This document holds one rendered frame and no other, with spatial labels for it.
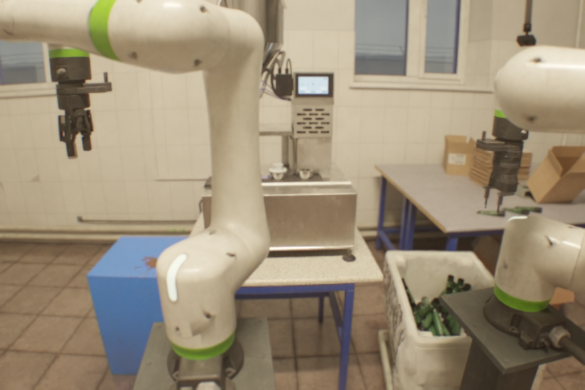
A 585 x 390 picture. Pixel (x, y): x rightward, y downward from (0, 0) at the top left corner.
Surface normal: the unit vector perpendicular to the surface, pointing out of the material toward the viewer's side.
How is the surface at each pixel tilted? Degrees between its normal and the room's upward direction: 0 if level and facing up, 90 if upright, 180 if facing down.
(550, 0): 90
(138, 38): 101
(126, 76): 90
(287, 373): 0
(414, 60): 90
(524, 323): 81
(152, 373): 0
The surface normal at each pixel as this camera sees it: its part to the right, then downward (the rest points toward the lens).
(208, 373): 0.00, -0.97
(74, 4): -0.31, -0.28
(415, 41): 0.06, 0.26
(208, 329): 0.44, 0.23
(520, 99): -0.86, 0.31
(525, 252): -0.73, 0.17
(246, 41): 0.90, 0.18
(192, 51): 0.56, 0.67
